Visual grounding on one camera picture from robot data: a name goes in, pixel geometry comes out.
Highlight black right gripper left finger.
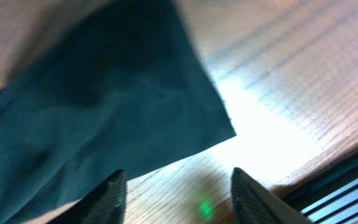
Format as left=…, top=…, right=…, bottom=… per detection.
left=48, top=169, right=127, bottom=224

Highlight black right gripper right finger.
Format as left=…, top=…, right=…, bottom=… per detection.
left=231, top=167, right=313, bottom=224

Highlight dark navy leggings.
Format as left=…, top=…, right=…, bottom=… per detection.
left=0, top=1, right=235, bottom=223

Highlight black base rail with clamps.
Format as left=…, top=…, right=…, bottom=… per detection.
left=283, top=149, right=358, bottom=223

